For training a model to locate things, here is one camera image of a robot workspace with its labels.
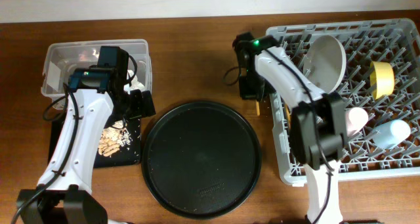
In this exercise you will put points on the clear plastic bin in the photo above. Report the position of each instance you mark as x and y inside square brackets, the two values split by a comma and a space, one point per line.
[63, 58]

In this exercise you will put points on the food scraps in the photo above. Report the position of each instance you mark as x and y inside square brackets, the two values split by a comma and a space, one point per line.
[114, 138]

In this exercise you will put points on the grey plate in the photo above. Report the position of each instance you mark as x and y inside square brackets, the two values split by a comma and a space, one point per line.
[325, 62]

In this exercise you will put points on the grey dishwasher rack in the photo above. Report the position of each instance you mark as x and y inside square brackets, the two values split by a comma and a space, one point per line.
[395, 41]

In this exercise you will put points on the blue cup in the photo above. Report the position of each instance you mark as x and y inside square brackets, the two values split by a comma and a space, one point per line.
[391, 134]

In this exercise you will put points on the round black tray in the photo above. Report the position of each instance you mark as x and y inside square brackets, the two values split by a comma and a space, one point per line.
[201, 160]

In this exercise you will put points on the pink cup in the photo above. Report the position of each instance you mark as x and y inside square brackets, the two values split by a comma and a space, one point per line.
[356, 118]

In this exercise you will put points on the yellow bowl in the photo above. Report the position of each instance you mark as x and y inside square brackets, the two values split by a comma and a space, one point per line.
[382, 77]

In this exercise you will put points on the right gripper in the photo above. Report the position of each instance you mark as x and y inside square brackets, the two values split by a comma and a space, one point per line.
[245, 92]

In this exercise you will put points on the wooden chopstick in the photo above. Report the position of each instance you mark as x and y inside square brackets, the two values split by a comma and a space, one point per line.
[287, 115]
[257, 108]

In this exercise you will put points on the black rectangular tray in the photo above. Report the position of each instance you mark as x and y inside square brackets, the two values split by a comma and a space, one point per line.
[124, 157]

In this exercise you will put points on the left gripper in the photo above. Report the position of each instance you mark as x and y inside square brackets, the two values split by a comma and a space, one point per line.
[140, 109]

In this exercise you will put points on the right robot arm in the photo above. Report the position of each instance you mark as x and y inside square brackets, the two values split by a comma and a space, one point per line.
[318, 129]

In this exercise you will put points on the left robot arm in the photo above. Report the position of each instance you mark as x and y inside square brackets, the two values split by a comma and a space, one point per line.
[95, 98]

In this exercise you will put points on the large white tissue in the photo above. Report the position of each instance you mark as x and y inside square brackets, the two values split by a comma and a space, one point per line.
[134, 84]

